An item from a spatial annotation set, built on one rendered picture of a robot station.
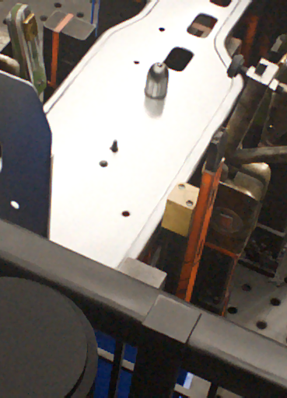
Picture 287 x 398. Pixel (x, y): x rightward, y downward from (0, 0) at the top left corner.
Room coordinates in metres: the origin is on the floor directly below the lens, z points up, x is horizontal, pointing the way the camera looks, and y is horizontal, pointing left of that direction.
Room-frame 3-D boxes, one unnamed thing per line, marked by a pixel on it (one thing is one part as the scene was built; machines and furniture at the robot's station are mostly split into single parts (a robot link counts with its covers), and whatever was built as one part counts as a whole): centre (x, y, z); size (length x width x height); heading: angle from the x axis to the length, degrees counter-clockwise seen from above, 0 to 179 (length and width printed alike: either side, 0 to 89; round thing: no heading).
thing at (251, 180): (0.82, -0.10, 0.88); 0.07 x 0.06 x 0.35; 72
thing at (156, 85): (0.99, 0.01, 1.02); 0.03 x 0.03 x 0.07
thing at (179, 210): (0.76, -0.04, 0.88); 0.04 x 0.04 x 0.36; 72
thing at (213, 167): (0.72, -0.06, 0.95); 0.03 x 0.01 x 0.50; 162
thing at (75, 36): (1.11, 0.16, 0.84); 0.11 x 0.08 x 0.29; 72
